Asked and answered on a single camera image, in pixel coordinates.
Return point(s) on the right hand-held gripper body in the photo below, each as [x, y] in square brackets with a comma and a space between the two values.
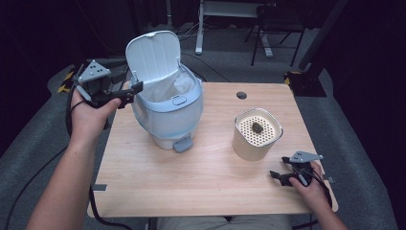
[301, 169]

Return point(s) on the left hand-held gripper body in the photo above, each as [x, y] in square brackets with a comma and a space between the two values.
[94, 86]

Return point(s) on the beige container with perforated strainer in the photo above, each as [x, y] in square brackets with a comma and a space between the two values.
[252, 147]

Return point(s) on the dark wet tea residue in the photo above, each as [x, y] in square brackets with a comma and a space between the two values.
[257, 127]

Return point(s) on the white and blue pedal bin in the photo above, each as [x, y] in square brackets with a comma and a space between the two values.
[169, 118]

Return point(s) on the person's right hand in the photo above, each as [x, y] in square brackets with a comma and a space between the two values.
[314, 191]

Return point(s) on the person's left hand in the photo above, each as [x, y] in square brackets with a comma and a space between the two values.
[87, 121]

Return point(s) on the yellow and black striped base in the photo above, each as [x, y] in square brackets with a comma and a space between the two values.
[306, 86]
[65, 83]

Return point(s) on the grey tape strip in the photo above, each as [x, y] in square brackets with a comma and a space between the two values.
[329, 179]
[100, 187]

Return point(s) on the clear plastic bin liner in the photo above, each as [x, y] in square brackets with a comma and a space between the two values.
[172, 86]

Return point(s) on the person's beige pants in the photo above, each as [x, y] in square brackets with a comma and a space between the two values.
[223, 223]

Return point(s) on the dark slanted metal pole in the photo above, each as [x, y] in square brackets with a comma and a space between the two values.
[322, 35]

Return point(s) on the black chair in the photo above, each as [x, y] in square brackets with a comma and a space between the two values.
[274, 22]

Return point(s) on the white desk frame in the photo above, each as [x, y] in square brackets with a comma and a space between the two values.
[199, 35]

